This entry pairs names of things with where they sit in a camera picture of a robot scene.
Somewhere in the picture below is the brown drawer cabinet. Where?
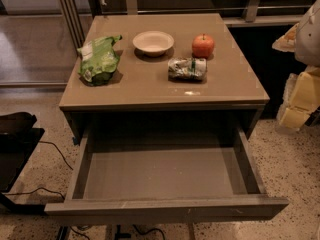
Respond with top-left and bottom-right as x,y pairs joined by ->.
59,14 -> 269,138

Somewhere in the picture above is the black floor cable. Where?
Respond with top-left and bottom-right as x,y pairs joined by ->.
3,140 -> 75,202

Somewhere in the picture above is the crumpled silver green can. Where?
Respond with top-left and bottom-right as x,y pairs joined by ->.
168,58 -> 207,81

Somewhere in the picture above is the grey top drawer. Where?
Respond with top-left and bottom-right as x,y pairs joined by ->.
45,126 -> 289,225

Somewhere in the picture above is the black floor object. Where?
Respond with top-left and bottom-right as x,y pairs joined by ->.
305,107 -> 320,127

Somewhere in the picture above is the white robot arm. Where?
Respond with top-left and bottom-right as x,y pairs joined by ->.
272,0 -> 320,131

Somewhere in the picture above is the black chair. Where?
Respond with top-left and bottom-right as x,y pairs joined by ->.
0,112 -> 45,215

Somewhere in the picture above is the red apple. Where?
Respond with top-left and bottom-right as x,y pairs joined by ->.
192,34 -> 215,58

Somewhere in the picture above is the white paper bowl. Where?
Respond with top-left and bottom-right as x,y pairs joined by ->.
133,31 -> 174,57

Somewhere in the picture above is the green chip bag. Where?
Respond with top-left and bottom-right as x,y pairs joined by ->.
77,35 -> 122,86

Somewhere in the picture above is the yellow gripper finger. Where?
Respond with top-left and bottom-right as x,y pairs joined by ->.
279,72 -> 320,130
272,24 -> 299,52

